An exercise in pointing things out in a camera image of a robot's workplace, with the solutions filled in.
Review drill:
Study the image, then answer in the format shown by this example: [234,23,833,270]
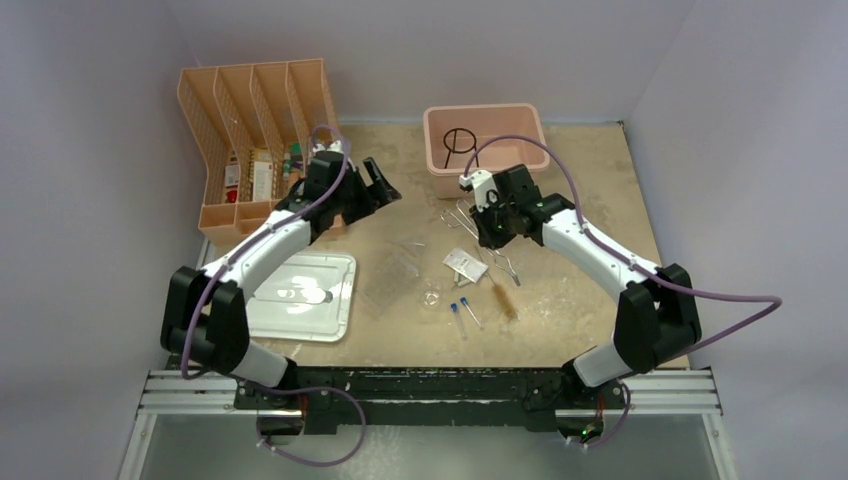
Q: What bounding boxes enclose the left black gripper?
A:
[330,159,400,225]

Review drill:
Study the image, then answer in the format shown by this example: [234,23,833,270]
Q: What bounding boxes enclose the metal crucible tongs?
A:
[440,209,521,287]

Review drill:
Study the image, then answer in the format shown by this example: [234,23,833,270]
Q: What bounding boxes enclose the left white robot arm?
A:
[160,150,402,409]

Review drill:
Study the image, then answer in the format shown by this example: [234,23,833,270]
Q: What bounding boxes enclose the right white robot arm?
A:
[459,165,702,407]

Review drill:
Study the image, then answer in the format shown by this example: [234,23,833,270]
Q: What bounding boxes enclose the brown test tube brush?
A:
[485,272,518,322]

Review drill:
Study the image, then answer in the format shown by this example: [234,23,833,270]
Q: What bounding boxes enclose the test tube blue cap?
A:
[450,303,468,340]
[460,297,484,330]

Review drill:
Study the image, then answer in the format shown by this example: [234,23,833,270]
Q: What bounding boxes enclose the clear plastic well plate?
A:
[358,253,420,314]

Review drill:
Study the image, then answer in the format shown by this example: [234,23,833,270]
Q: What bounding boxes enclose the pink plastic bin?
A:
[423,103,550,199]

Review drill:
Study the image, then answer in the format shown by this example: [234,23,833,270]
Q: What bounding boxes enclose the colourful items in organizer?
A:
[283,142,305,184]

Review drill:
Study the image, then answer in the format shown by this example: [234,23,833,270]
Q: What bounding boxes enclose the small clear glass dish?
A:
[420,284,442,309]

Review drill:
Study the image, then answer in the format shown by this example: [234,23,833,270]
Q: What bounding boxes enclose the white red box in organizer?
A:
[223,149,274,204]

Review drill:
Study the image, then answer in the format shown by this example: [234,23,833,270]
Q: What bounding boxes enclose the peach slotted file organizer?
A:
[177,59,338,247]

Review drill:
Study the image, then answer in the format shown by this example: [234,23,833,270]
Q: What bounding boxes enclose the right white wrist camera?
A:
[459,169,497,204]

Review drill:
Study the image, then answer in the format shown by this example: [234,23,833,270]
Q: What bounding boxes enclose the black wire tripod stand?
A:
[442,127,478,169]

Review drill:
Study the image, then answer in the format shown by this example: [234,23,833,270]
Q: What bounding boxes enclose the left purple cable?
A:
[180,124,369,468]

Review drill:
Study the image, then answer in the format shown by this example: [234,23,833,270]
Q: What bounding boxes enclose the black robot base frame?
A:
[234,366,626,439]

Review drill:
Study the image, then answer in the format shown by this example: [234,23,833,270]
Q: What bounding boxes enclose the aluminium rail frame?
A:
[119,238,723,480]

